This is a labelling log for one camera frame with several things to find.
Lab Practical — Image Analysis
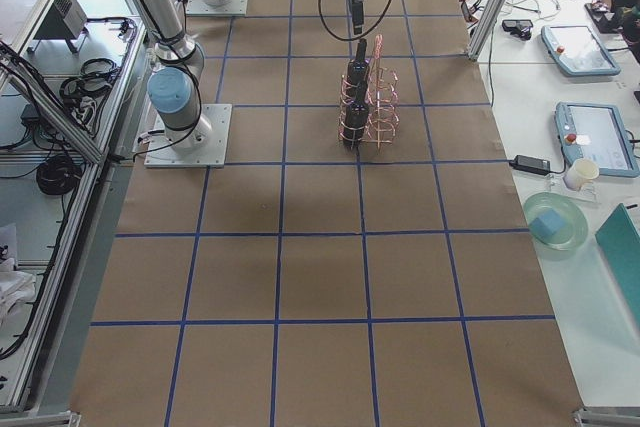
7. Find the wine bottle in basket left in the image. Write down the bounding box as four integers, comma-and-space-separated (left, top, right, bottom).
344, 38, 369, 98

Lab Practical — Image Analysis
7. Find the lower blue teach pendant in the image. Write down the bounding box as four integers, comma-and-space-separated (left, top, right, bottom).
554, 102, 639, 178

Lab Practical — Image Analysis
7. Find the wine bottle in basket right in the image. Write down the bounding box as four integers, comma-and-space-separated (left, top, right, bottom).
342, 81, 369, 148

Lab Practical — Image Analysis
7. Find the teal folder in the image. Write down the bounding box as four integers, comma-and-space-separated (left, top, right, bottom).
595, 203, 640, 325

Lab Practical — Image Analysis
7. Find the wine bottle in basket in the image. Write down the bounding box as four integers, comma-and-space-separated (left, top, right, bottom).
342, 81, 369, 148
344, 38, 369, 98

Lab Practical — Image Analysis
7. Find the blue teach pendant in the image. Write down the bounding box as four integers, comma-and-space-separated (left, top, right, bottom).
554, 102, 639, 178
540, 25, 621, 77

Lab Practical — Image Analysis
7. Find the black power brick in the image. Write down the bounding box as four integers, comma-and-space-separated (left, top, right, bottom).
509, 155, 551, 176

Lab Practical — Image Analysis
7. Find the upper blue teach pendant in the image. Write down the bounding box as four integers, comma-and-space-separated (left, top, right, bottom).
540, 25, 621, 77

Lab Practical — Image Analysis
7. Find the coiled black cable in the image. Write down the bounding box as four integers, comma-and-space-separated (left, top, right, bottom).
35, 154, 82, 197

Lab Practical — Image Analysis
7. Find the white paper cup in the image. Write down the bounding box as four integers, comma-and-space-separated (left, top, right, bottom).
563, 158, 600, 191

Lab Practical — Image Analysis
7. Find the grey electronics box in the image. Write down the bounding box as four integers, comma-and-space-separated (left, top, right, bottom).
34, 0, 88, 54

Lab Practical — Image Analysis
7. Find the copper wire wine basket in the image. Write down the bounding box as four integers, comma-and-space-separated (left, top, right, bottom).
338, 34, 399, 149

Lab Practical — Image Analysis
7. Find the green glass plate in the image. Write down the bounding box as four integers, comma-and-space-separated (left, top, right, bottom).
523, 192, 589, 251

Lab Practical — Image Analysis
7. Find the blue sponge block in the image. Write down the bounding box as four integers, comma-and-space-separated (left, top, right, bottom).
529, 208, 570, 243

